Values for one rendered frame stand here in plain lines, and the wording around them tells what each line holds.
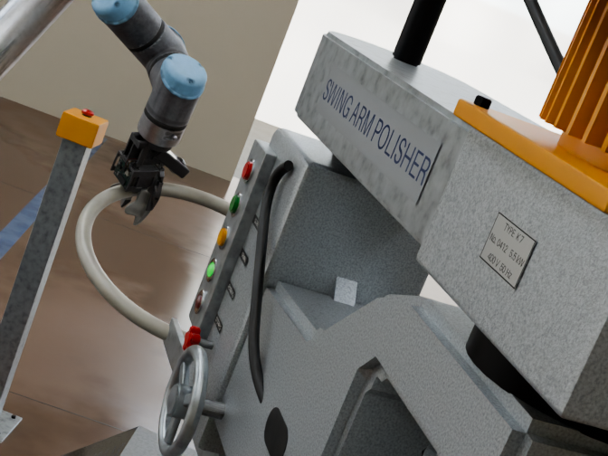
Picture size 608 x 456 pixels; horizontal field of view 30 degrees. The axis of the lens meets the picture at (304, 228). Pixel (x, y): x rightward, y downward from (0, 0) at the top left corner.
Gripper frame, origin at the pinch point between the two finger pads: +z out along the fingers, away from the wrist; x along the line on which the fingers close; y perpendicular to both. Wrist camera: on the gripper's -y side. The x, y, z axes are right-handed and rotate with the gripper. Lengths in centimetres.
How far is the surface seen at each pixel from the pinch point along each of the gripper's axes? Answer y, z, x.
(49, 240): -45, 83, -79
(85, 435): -67, 151, -50
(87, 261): 24.1, -7.1, 20.7
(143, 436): 13.8, 18.7, 43.3
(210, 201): -13.5, -7.0, 6.1
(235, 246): 36, -49, 62
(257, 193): 35, -57, 59
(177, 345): 21, -12, 47
